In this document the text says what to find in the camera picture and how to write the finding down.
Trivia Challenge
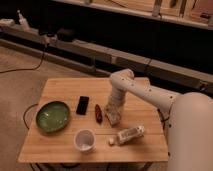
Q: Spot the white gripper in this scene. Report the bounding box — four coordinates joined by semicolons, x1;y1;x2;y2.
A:
105;104;121;126

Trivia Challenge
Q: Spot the brown red elongated object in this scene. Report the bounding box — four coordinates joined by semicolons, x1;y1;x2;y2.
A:
95;104;103;123

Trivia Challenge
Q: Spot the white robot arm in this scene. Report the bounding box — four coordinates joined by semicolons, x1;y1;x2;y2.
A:
105;69;213;171

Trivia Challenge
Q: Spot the black smartphone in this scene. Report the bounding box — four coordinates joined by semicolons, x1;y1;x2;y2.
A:
76;96;89;115

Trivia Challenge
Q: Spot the white paper cup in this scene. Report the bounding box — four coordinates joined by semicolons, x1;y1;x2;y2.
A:
74;129;95;153

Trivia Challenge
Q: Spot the green bowl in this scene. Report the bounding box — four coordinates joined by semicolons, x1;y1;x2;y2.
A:
36;101;71;134

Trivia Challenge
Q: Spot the black device on ledge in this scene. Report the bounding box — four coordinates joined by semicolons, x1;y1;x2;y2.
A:
57;28;75;42

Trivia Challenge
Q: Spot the white spray bottle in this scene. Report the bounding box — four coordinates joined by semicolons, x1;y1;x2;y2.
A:
17;10;30;31

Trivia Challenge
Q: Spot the black cable right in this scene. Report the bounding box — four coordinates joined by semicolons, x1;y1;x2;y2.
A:
157;108;172;131

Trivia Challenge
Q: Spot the black cable under table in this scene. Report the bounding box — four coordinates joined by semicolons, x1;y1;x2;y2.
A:
22;103;39;130

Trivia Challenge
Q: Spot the black floor cable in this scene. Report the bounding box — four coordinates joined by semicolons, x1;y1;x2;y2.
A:
0;46;47;75

